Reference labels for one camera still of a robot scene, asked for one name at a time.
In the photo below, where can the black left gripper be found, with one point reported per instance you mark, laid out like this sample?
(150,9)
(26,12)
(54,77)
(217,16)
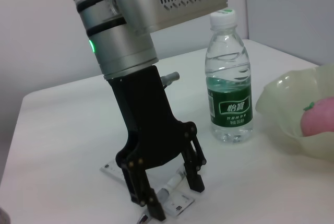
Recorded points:
(148,130)

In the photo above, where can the transparent plastic ruler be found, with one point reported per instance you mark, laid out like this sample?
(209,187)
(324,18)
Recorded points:
(180,203)

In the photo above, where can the clear water bottle green label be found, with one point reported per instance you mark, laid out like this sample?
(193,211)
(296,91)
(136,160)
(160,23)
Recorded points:
(229,109)

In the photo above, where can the pink toy peach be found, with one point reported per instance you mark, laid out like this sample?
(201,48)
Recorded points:
(321,117)

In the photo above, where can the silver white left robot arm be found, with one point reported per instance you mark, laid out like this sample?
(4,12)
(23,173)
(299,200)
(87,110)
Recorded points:
(125,46)

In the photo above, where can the grey silver pen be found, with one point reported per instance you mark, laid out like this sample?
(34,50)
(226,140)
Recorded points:
(176,181)

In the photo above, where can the translucent green wavy fruit plate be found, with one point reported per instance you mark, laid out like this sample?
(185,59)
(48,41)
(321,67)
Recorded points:
(281,96)

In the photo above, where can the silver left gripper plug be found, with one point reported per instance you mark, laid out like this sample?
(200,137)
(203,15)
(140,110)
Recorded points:
(171,77)

